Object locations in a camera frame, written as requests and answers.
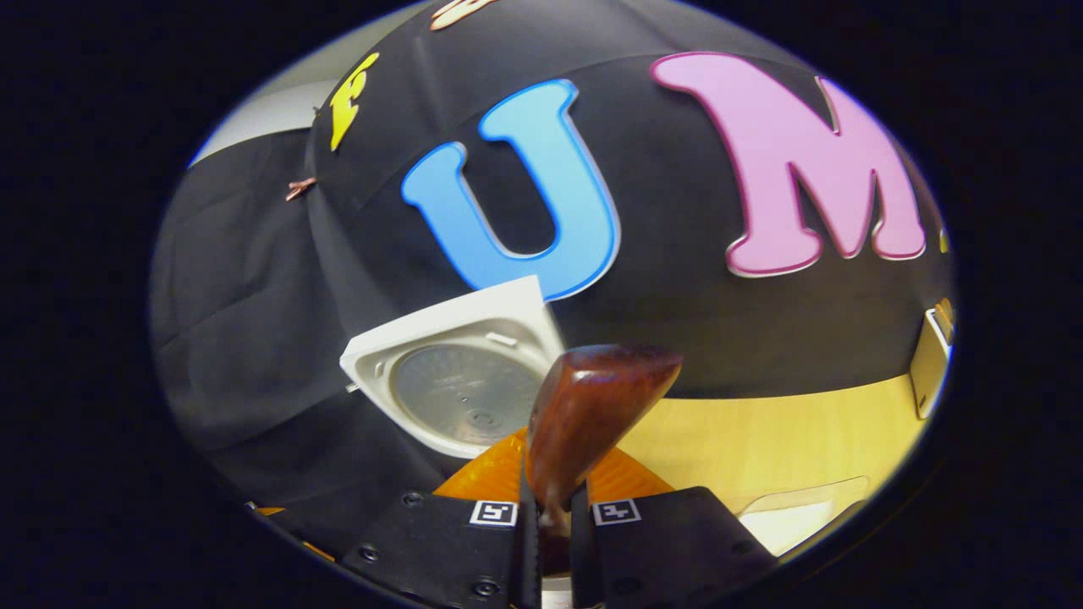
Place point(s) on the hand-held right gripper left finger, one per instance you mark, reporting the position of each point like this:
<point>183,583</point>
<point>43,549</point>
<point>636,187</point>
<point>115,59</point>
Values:
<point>440,541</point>

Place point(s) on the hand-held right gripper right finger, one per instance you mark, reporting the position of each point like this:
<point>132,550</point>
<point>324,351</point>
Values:
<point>668,550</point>

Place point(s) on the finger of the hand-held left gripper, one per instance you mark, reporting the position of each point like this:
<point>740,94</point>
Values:
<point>320,551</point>

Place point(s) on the white rice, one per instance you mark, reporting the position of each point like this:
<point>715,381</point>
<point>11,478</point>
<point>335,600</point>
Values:
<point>795,526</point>

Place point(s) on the brown wooden spoon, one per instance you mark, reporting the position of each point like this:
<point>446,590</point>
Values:
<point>592,397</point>

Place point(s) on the white rice cooker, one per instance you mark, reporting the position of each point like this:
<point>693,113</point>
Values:
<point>457,330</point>

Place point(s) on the clear plastic container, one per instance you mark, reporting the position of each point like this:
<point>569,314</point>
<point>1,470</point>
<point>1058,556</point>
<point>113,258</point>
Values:
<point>804,493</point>

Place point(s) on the black backdrop cloth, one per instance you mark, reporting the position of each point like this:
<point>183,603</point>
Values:
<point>677,321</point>

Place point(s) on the white toaster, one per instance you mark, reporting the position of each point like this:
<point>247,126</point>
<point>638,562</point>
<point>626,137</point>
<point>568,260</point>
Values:
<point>931,364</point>

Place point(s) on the copper cloth clip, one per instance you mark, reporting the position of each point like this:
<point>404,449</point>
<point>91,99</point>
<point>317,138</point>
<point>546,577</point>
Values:
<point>300,188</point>

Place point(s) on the toast slice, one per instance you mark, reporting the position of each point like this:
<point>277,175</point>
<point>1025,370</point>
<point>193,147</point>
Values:
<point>944,310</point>

